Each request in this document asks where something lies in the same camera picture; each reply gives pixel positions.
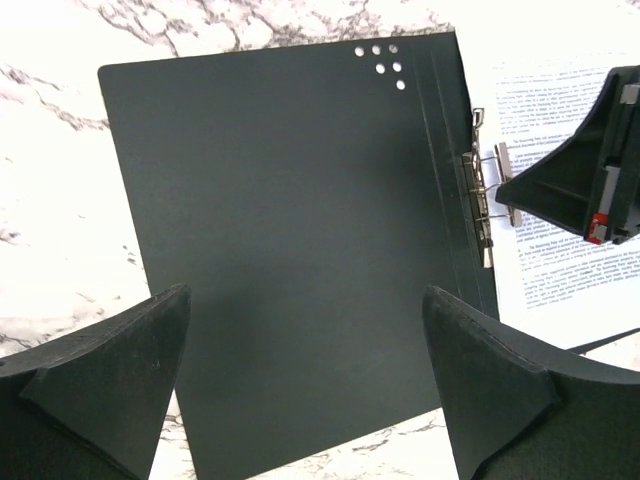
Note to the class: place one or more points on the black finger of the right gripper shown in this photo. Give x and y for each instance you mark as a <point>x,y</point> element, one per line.
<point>589,185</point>

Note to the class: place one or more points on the grey black file folder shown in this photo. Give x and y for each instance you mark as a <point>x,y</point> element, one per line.
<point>309,196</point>

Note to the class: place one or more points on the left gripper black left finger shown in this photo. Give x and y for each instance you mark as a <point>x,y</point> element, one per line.
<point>91,404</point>

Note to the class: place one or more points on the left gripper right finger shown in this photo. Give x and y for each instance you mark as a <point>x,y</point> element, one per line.
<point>519,408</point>

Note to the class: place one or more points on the silver folder clip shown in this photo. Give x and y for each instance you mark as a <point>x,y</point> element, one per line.
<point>478,189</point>

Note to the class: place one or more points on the printed paper sheet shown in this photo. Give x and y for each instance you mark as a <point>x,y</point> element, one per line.
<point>554,284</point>

